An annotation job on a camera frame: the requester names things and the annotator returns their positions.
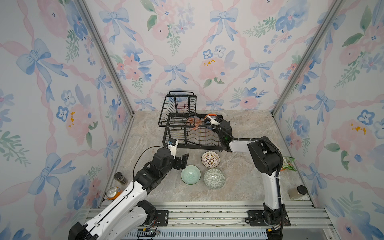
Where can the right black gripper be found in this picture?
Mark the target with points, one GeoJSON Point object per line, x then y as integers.
{"type": "Point", "coordinates": [221, 122]}

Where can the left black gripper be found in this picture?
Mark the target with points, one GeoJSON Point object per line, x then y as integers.
{"type": "Point", "coordinates": [183, 161]}

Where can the orange bowl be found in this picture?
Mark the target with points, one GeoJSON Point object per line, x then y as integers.
{"type": "Point", "coordinates": [212, 116]}

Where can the pale green bowl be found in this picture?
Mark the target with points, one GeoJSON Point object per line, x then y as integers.
{"type": "Point", "coordinates": [191, 175]}

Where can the white patterned bowl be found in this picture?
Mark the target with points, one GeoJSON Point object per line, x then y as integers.
{"type": "Point", "coordinates": [210, 159]}

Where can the red patterned bowl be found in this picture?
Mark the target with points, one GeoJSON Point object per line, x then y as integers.
{"type": "Point", "coordinates": [194, 123]}

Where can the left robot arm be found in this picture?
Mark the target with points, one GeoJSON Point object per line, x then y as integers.
{"type": "Point", "coordinates": [131, 209]}

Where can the dark spice jar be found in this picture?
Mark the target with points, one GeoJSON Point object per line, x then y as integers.
{"type": "Point", "coordinates": [119, 177]}

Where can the green patterned bowl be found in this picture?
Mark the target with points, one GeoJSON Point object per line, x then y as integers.
{"type": "Point", "coordinates": [214, 179]}

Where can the orange-labelled tin can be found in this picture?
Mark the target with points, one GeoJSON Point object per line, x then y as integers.
{"type": "Point", "coordinates": [112, 193]}

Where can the green snack packet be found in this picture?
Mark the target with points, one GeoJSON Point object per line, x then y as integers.
{"type": "Point", "coordinates": [288, 164]}

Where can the black-lidded jar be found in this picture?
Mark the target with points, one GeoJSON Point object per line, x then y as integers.
{"type": "Point", "coordinates": [297, 192]}

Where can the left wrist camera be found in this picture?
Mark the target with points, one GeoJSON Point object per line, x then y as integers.
{"type": "Point", "coordinates": [172, 146]}

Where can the black wire dish rack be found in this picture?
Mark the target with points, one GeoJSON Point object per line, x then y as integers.
{"type": "Point", "coordinates": [181, 122]}

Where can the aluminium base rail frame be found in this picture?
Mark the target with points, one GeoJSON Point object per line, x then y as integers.
{"type": "Point", "coordinates": [233, 221]}

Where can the left aluminium corner post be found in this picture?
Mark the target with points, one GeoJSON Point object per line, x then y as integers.
{"type": "Point", "coordinates": [94, 32]}

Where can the aluminium corner post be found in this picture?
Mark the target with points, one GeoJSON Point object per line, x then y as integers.
{"type": "Point", "coordinates": [94, 32]}
{"type": "Point", "coordinates": [320, 33]}

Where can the right aluminium corner post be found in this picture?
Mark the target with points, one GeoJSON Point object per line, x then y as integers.
{"type": "Point", "coordinates": [320, 33]}

